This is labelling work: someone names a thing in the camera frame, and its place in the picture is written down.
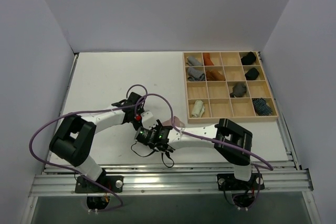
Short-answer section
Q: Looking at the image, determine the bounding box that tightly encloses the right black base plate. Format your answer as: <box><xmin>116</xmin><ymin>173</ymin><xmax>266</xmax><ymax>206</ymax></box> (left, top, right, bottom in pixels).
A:
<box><xmin>216</xmin><ymin>173</ymin><xmax>265</xmax><ymax>191</ymax></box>

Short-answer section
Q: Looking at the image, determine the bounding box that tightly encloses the orange rolled cloth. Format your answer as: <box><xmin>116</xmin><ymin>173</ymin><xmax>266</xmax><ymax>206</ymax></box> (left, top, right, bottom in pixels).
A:
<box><xmin>206</xmin><ymin>70</ymin><xmax>225</xmax><ymax>81</ymax></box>
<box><xmin>203</xmin><ymin>52</ymin><xmax>214</xmax><ymax>66</ymax></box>

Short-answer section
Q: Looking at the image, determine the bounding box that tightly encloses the black rolled cloth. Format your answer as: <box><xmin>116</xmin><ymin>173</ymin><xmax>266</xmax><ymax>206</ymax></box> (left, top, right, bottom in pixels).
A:
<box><xmin>245</xmin><ymin>68</ymin><xmax>260</xmax><ymax>81</ymax></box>
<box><xmin>241</xmin><ymin>51</ymin><xmax>257</xmax><ymax>66</ymax></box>

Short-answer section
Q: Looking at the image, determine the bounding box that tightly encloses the orange rolled cloth lower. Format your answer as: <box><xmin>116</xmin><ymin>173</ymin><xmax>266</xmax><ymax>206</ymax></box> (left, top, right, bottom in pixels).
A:
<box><xmin>206</xmin><ymin>70</ymin><xmax>225</xmax><ymax>81</ymax></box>

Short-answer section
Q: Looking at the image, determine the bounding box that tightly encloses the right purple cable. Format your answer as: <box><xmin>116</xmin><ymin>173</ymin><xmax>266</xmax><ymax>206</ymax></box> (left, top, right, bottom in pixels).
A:
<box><xmin>134</xmin><ymin>93</ymin><xmax>274</xmax><ymax>206</ymax></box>

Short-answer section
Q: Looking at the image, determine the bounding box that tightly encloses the aluminium frame rail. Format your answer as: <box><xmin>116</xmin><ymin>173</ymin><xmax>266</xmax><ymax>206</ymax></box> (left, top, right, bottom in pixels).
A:
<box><xmin>29</xmin><ymin>161</ymin><xmax>313</xmax><ymax>197</ymax></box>

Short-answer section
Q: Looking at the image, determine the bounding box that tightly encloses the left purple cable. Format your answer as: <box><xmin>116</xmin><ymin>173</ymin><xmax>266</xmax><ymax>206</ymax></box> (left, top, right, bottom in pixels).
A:
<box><xmin>28</xmin><ymin>84</ymin><xmax>148</xmax><ymax>212</ymax></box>

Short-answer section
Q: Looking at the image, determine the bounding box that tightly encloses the grey striped rolled cloth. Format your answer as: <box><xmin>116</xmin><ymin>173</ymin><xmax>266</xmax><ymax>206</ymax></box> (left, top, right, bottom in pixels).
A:
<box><xmin>187</xmin><ymin>67</ymin><xmax>206</xmax><ymax>81</ymax></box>

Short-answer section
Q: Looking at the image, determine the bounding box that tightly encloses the orange rolled cloth upper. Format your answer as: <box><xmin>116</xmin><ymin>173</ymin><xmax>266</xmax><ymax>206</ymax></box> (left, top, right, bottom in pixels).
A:
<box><xmin>203</xmin><ymin>52</ymin><xmax>214</xmax><ymax>66</ymax></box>

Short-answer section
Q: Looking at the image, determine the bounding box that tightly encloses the black rolled cloth lower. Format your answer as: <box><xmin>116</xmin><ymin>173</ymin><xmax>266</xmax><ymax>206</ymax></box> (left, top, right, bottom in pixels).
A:
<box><xmin>245</xmin><ymin>68</ymin><xmax>260</xmax><ymax>81</ymax></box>

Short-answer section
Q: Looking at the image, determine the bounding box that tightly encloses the pink underwear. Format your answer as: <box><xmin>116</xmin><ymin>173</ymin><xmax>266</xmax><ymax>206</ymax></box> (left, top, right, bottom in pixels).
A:
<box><xmin>162</xmin><ymin>116</ymin><xmax>185</xmax><ymax>127</ymax></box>

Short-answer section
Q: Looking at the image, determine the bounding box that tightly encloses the black rolled cloth upper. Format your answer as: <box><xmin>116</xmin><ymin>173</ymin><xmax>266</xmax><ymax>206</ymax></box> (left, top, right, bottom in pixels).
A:
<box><xmin>241</xmin><ymin>51</ymin><xmax>257</xmax><ymax>66</ymax></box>

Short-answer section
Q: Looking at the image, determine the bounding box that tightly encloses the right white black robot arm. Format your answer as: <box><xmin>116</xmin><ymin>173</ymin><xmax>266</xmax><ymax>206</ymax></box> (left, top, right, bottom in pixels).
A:
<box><xmin>135</xmin><ymin>119</ymin><xmax>253</xmax><ymax>189</ymax></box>

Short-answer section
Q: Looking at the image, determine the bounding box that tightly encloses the blue striped rolled cloth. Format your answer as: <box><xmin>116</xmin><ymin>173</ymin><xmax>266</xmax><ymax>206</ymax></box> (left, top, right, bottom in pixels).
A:
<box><xmin>252</xmin><ymin>98</ymin><xmax>272</xmax><ymax>116</ymax></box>

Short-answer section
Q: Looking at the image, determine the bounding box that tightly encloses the dark grey rolled cloth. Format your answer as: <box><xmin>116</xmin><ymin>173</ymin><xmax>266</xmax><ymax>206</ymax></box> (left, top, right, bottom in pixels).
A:
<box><xmin>229</xmin><ymin>83</ymin><xmax>247</xmax><ymax>98</ymax></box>

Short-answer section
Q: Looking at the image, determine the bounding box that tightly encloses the wooden compartment tray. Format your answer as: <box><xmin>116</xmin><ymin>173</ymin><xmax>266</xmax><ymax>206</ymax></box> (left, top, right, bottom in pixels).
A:
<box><xmin>183</xmin><ymin>51</ymin><xmax>278</xmax><ymax>123</ymax></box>

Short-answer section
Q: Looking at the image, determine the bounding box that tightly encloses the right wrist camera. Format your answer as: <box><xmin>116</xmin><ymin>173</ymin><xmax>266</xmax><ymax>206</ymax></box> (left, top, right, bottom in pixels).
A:
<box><xmin>134</xmin><ymin>111</ymin><xmax>158</xmax><ymax>146</ymax></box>

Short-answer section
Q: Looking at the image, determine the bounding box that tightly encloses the purple cable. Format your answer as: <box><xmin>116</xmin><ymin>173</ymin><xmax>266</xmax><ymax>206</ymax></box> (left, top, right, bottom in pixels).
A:
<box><xmin>28</xmin><ymin>84</ymin><xmax>148</xmax><ymax>212</ymax></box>
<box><xmin>134</xmin><ymin>93</ymin><xmax>274</xmax><ymax>206</ymax></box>

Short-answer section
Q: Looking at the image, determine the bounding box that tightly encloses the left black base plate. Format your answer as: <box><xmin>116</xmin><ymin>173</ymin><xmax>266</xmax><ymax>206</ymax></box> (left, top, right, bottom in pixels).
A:
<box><xmin>75</xmin><ymin>175</ymin><xmax>124</xmax><ymax>194</ymax></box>

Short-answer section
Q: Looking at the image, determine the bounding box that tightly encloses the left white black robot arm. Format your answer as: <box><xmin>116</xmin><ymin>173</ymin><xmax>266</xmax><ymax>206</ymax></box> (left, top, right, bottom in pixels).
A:
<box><xmin>49</xmin><ymin>92</ymin><xmax>144</xmax><ymax>192</ymax></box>

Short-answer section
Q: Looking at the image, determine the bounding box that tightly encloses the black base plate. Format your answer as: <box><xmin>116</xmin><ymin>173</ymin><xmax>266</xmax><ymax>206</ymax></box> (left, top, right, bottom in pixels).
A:
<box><xmin>75</xmin><ymin>175</ymin><xmax>124</xmax><ymax>194</ymax></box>
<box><xmin>216</xmin><ymin>173</ymin><xmax>265</xmax><ymax>191</ymax></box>

